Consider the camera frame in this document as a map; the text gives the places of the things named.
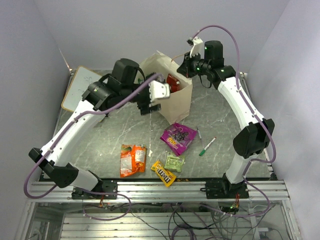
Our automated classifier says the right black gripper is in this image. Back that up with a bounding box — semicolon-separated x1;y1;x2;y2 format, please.
177;50;211;79

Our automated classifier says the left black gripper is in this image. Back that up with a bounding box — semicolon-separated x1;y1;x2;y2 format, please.
121;72;162;116

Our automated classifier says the red snack packet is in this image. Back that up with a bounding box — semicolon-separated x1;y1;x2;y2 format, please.
166;73;181;93

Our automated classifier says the beige paper bag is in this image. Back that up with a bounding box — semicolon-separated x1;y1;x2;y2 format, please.
139;51;193;124

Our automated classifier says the purple snack bag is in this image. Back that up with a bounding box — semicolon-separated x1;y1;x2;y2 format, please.
160;122;197;157

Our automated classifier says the orange snack bag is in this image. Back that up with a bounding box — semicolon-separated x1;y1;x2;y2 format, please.
119;144;147;178

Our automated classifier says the light green snack packet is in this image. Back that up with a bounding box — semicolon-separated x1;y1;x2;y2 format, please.
164;152;185;173

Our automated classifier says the yellow M&M's bag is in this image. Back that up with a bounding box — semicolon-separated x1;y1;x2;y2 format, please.
151;160;176;187

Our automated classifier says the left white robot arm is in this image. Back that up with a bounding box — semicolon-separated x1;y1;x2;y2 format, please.
28;58;170;199

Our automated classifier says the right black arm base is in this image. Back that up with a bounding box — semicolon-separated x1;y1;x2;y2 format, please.
200;173;249;199

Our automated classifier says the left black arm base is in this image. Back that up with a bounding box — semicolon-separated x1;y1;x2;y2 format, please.
71;179;118;200

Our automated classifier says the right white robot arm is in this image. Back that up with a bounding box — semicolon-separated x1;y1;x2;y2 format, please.
177;37;275;198

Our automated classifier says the yellow framed whiteboard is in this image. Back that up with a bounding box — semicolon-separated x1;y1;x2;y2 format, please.
59;66;102;125

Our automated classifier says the grey ballpoint pen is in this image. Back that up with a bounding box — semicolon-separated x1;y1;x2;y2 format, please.
196;126;205;148

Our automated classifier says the white marker pen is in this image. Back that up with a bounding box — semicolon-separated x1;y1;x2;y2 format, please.
199;137;217;156

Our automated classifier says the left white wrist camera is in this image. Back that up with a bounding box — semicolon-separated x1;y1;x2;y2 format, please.
149;80;171;103

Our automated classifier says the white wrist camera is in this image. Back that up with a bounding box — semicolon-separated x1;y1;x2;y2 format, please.
149;80;171;103
187;36;204;58

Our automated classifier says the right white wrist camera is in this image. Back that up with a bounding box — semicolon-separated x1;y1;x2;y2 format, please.
187;36;204;58

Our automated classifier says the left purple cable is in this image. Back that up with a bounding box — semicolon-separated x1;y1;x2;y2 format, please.
23;72;163;222

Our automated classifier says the aluminium rail frame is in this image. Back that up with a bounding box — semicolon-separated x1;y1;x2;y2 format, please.
23;77;302;240

